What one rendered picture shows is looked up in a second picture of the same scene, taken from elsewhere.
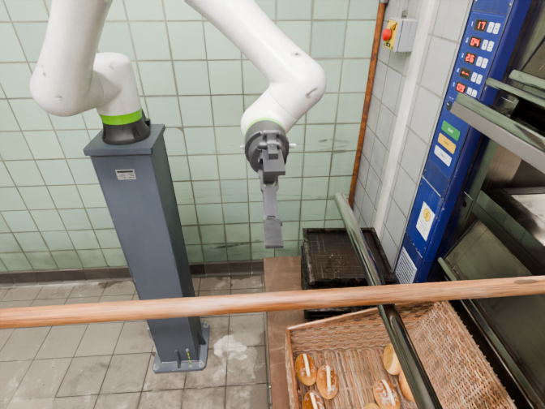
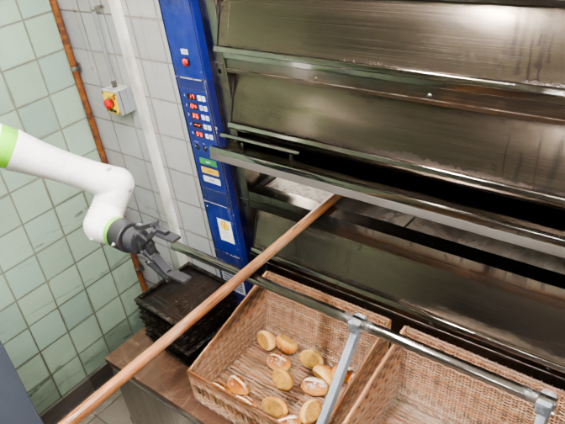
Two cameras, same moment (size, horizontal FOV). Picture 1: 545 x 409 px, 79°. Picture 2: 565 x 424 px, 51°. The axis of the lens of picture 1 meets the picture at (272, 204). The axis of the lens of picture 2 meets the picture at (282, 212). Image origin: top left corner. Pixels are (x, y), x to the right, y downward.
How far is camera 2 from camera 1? 1.19 m
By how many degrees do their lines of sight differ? 36
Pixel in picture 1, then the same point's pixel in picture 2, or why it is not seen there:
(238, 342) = not seen: outside the picture
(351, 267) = (198, 299)
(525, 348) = (319, 263)
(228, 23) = (52, 171)
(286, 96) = (117, 198)
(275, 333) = (175, 394)
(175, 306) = (164, 340)
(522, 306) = (306, 243)
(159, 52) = not seen: outside the picture
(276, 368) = (198, 410)
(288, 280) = not seen: hidden behind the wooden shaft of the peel
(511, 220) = (274, 200)
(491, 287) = (286, 237)
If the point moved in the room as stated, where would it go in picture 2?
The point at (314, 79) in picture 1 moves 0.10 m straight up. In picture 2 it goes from (129, 178) to (119, 149)
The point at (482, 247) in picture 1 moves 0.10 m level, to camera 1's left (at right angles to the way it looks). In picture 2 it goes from (270, 225) to (250, 237)
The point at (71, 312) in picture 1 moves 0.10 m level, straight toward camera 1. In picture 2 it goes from (115, 380) to (156, 376)
